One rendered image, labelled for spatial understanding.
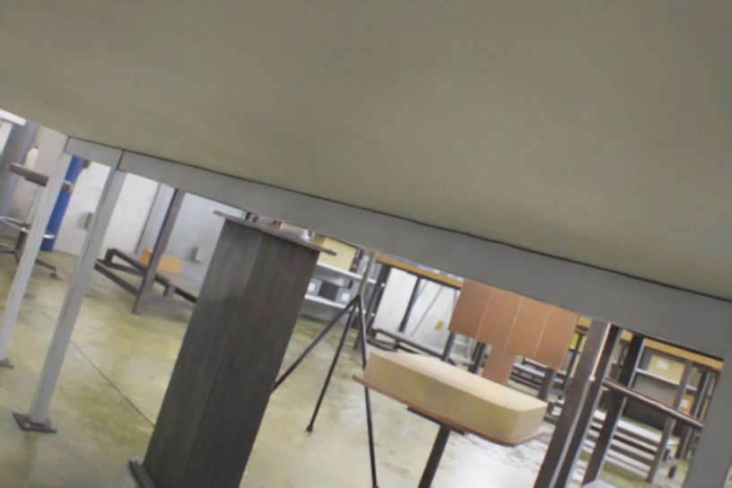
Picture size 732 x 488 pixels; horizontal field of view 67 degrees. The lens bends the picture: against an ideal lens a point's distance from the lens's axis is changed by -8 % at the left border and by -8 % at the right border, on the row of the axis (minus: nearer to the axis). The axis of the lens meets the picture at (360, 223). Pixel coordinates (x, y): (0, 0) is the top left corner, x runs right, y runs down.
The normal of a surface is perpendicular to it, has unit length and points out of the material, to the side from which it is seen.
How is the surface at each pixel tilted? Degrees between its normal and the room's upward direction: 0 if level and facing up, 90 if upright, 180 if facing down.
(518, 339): 90
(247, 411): 90
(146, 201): 90
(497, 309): 90
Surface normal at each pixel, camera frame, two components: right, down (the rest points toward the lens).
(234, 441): 0.57, 0.14
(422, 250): -0.64, -0.28
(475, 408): -0.47, -0.23
